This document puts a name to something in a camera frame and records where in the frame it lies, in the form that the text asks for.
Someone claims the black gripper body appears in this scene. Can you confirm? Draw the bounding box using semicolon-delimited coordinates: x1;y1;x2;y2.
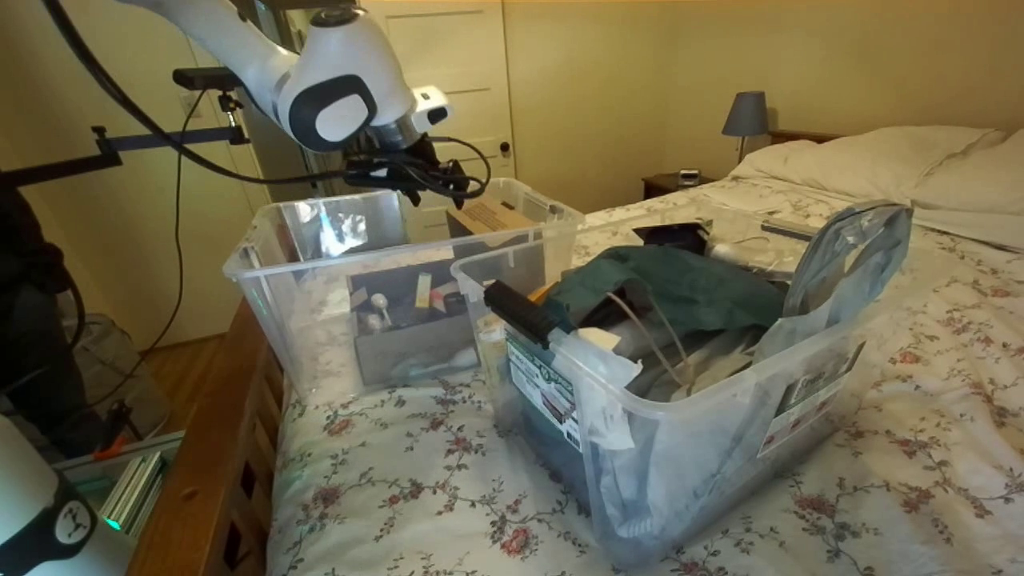
342;138;476;206

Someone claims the yellow Debrox box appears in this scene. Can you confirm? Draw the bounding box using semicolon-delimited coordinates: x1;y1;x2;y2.
412;273;431;312

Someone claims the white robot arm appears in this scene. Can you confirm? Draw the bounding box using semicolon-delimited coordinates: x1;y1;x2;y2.
126;0;486;206

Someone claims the brown cardboard box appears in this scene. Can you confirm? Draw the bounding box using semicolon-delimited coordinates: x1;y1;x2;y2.
448;197;529;236

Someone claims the clear plastic container left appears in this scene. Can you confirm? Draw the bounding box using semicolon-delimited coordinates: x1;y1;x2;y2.
225;177;582;395

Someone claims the clear plastic container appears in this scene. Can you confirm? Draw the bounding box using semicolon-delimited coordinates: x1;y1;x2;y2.
456;221;872;568
225;177;582;395

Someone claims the grey cardboard box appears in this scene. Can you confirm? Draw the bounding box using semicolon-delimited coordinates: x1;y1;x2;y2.
350;258;476;388

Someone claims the clear plastic container right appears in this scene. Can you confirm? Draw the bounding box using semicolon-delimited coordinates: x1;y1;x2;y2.
456;221;872;568

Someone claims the white door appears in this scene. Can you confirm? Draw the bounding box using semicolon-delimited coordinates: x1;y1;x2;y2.
359;0;514;177

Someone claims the black rectangular device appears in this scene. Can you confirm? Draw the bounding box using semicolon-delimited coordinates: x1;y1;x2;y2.
482;283;556;345

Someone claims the dark green cloth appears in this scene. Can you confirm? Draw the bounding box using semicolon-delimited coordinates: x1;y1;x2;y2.
545;248;783;337

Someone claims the bedside lamp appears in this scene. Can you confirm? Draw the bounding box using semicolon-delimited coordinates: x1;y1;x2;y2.
722;89;768;157

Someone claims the grey plastic bag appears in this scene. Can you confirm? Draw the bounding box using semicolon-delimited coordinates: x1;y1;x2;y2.
760;202;913;357

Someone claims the white pillow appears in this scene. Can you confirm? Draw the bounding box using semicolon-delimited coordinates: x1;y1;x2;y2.
732;125;1001;197
913;128;1024;252

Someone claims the floral bed sheet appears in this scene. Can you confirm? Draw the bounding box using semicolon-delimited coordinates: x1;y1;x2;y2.
262;172;1024;576

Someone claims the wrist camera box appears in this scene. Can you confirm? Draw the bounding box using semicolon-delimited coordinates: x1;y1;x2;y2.
412;86;450;128

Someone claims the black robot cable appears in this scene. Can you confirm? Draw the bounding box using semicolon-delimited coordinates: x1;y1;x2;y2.
43;0;492;206

